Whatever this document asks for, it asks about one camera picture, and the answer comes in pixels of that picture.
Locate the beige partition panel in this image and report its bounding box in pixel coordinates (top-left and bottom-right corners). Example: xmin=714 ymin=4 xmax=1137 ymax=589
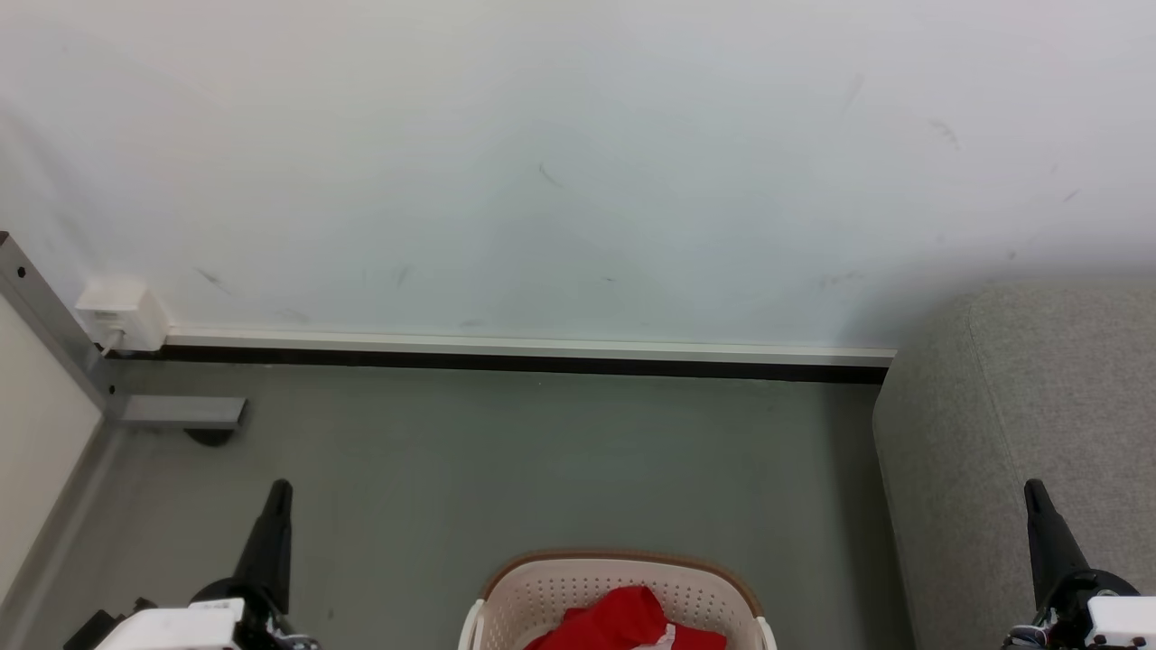
xmin=0 ymin=296 xmax=103 ymax=601

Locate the black baseboard strip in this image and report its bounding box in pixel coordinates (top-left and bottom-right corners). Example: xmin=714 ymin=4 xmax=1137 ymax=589
xmin=105 ymin=347 xmax=890 ymax=386

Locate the grey fabric sofa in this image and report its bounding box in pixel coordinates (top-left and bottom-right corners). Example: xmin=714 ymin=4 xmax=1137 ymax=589
xmin=872 ymin=284 xmax=1156 ymax=650

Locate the white wall trim strip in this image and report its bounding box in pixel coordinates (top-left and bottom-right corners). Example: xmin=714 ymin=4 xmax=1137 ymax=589
xmin=163 ymin=329 xmax=898 ymax=367

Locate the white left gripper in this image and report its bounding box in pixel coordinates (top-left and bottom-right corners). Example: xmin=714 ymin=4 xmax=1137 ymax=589
xmin=95 ymin=480 xmax=319 ymax=650

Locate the red garment with white stripe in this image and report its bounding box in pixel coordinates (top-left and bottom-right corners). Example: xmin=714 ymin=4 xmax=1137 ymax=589
xmin=524 ymin=585 xmax=728 ymax=650

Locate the cream perforated laundry basket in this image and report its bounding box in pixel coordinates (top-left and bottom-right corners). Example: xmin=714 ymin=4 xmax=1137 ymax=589
xmin=458 ymin=548 xmax=778 ymax=650

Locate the right gripper cable bundle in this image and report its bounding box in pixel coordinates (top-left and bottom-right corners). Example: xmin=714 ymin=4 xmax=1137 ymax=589
xmin=1004 ymin=625 xmax=1085 ymax=650

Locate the white wall socket box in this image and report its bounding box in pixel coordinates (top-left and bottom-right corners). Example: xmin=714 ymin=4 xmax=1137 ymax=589
xmin=74 ymin=280 xmax=170 ymax=353

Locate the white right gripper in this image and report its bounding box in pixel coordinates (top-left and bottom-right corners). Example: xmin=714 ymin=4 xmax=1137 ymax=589
xmin=1024 ymin=480 xmax=1156 ymax=650

